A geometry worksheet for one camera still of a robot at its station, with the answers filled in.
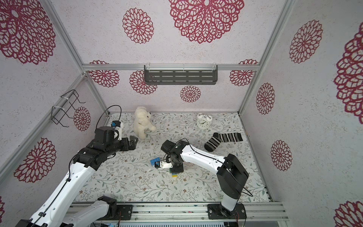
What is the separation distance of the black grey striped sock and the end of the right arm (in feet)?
1.19

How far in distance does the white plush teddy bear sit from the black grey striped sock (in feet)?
1.46

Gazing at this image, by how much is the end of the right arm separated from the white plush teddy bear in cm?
34

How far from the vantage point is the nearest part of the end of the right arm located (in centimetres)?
59

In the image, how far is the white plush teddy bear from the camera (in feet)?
3.09

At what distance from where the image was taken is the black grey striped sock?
102 cm
